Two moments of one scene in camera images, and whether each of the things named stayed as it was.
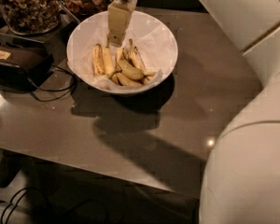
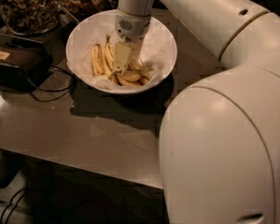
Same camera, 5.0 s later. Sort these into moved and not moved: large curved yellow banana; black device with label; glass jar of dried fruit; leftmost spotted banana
Moved: large curved yellow banana
Not moved: black device with label; glass jar of dried fruit; leftmost spotted banana
